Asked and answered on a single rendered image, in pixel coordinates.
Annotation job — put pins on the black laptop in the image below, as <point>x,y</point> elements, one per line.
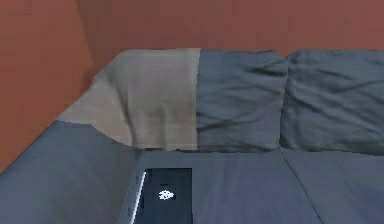
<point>170,200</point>

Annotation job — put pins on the beige blanket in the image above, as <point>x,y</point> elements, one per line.
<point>146,100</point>

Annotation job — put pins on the blue-grey sofa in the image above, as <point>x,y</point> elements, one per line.
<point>253,186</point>

